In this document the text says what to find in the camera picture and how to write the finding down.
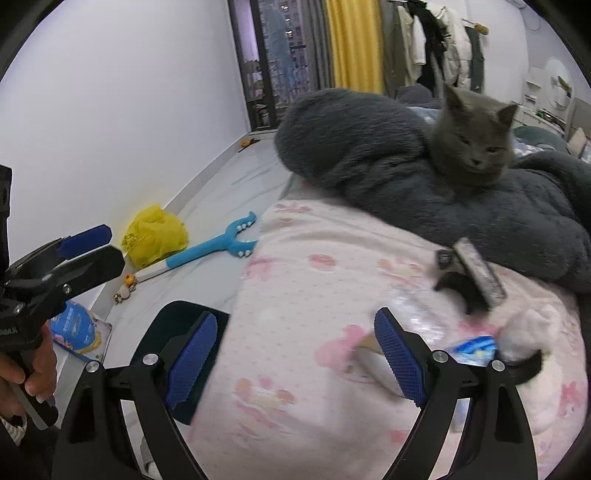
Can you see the clear plastic wrapper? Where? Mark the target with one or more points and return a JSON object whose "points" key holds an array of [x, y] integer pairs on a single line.
{"points": [[415, 309]]}

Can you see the black pet brush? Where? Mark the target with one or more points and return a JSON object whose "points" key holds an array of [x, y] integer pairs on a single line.
{"points": [[480, 272]]}

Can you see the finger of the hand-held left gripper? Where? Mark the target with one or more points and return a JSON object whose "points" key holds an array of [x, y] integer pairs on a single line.
{"points": [[85, 240], [92, 270]]}

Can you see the yellow curtain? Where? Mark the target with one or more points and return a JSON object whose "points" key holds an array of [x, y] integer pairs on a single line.
{"points": [[353, 41]]}

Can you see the person's left hand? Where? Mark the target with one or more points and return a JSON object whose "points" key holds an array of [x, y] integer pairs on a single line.
{"points": [[46, 369]]}

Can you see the grey white paper wrapper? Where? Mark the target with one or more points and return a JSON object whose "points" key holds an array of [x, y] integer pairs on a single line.
{"points": [[369, 369]]}

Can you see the dark green pillow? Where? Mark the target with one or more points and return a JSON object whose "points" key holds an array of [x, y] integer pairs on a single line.
{"points": [[538, 136]]}

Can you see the hanging clothes on rack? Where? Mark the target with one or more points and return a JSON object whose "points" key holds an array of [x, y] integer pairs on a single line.
{"points": [[434, 41]]}

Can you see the dark framed window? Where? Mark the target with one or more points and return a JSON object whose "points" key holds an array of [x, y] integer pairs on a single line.
{"points": [[272, 50]]}

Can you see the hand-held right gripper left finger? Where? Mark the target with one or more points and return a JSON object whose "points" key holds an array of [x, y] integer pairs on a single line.
{"points": [[194, 360]]}

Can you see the grey curtain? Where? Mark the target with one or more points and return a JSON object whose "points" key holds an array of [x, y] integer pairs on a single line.
{"points": [[318, 41]]}

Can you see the blue white wrapper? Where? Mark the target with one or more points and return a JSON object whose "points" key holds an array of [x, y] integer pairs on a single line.
{"points": [[475, 348]]}

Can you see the grey fluffy blanket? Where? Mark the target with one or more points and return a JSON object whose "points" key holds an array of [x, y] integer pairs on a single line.
{"points": [[369, 152]]}

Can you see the grey cat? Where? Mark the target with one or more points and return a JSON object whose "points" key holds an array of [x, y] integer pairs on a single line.
{"points": [[475, 138]]}

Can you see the pink printed blanket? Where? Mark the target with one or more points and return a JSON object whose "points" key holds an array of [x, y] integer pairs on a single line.
{"points": [[300, 323]]}

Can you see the round wall mirror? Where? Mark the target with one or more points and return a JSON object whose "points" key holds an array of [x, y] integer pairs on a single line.
{"points": [[558, 83]]}

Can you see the yellow plastic bag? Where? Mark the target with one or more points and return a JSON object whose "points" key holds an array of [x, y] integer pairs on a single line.
{"points": [[152, 235]]}

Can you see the white wall shelf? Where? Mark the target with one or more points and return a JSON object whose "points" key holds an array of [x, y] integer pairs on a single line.
{"points": [[531, 87]]}

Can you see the small orange floor toy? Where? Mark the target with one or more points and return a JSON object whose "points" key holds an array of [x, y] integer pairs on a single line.
{"points": [[247, 143]]}

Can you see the blue printed packet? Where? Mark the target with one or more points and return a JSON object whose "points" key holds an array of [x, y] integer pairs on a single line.
{"points": [[78, 330]]}

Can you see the blue forked plush toy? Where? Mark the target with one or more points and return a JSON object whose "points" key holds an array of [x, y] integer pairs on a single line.
{"points": [[207, 249]]}

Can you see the white tissue wad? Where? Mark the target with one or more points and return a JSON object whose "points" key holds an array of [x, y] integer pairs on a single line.
{"points": [[531, 330]]}

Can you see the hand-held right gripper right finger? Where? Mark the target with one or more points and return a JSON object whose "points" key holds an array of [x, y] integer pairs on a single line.
{"points": [[397, 360]]}

